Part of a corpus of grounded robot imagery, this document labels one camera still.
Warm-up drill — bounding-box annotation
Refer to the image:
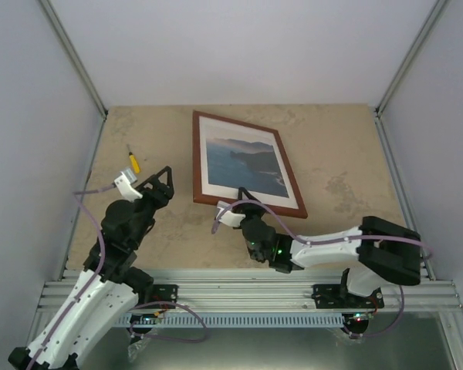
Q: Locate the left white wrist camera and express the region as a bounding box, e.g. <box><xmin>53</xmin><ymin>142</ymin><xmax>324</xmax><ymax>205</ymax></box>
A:
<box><xmin>114</xmin><ymin>167</ymin><xmax>143</xmax><ymax>202</ymax></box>

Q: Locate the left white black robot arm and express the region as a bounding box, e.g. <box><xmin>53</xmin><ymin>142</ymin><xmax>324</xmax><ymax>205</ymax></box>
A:
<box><xmin>8</xmin><ymin>166</ymin><xmax>174</xmax><ymax>369</ymax></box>

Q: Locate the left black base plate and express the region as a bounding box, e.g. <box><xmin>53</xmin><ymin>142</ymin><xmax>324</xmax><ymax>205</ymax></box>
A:
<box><xmin>137</xmin><ymin>284</ymin><xmax>179</xmax><ymax>310</ymax></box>

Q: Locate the grey slotted cable duct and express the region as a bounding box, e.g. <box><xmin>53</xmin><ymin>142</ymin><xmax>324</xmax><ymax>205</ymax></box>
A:
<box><xmin>113</xmin><ymin>312</ymin><xmax>344</xmax><ymax>328</ymax></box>

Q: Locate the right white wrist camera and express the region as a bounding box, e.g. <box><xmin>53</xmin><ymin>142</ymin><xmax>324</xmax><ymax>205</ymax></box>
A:
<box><xmin>215</xmin><ymin>200</ymin><xmax>245</xmax><ymax>227</ymax></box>

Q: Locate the aluminium corner post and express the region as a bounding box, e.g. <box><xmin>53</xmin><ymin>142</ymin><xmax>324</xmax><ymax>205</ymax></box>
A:
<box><xmin>373</xmin><ymin>0</ymin><xmax>450</xmax><ymax>119</ymax></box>
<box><xmin>37</xmin><ymin>0</ymin><xmax>108</xmax><ymax>119</ymax></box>

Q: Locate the yellow handled screwdriver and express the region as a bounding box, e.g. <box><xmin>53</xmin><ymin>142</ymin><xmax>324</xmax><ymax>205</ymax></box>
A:
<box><xmin>127</xmin><ymin>144</ymin><xmax>140</xmax><ymax>174</ymax></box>

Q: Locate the left aluminium corner post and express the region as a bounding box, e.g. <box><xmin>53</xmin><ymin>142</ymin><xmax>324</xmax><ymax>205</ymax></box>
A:
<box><xmin>37</xmin><ymin>0</ymin><xmax>108</xmax><ymax>119</ymax></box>

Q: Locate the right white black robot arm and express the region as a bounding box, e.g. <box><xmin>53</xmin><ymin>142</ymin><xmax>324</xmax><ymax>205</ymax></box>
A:
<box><xmin>217</xmin><ymin>188</ymin><xmax>423</xmax><ymax>308</ymax></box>

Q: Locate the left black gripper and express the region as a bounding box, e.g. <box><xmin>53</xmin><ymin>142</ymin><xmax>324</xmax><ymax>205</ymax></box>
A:
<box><xmin>130</xmin><ymin>166</ymin><xmax>175</xmax><ymax>247</ymax></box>

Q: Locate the brown wooden picture frame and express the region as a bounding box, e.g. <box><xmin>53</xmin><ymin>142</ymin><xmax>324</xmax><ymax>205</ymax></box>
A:
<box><xmin>191</xmin><ymin>109</ymin><xmax>308</xmax><ymax>220</ymax></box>

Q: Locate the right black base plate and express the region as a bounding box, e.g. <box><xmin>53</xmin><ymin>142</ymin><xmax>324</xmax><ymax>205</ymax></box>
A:
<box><xmin>311</xmin><ymin>284</ymin><xmax>385</xmax><ymax>309</ymax></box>

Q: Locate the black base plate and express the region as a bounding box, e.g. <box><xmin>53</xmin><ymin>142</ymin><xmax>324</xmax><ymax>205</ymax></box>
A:
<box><xmin>311</xmin><ymin>284</ymin><xmax>385</xmax><ymax>309</ymax></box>
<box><xmin>137</xmin><ymin>284</ymin><xmax>179</xmax><ymax>310</ymax></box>

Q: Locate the seascape photo with white mat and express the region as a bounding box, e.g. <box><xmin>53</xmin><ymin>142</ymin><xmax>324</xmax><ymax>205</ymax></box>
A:
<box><xmin>198</xmin><ymin>116</ymin><xmax>302</xmax><ymax>211</ymax></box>

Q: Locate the right aluminium corner post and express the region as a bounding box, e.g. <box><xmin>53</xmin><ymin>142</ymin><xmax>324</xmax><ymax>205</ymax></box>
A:
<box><xmin>373</xmin><ymin>0</ymin><xmax>450</xmax><ymax>119</ymax></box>

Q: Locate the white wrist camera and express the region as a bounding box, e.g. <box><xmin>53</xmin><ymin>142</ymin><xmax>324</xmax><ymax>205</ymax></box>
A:
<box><xmin>215</xmin><ymin>200</ymin><xmax>245</xmax><ymax>227</ymax></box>
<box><xmin>114</xmin><ymin>167</ymin><xmax>143</xmax><ymax>202</ymax></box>

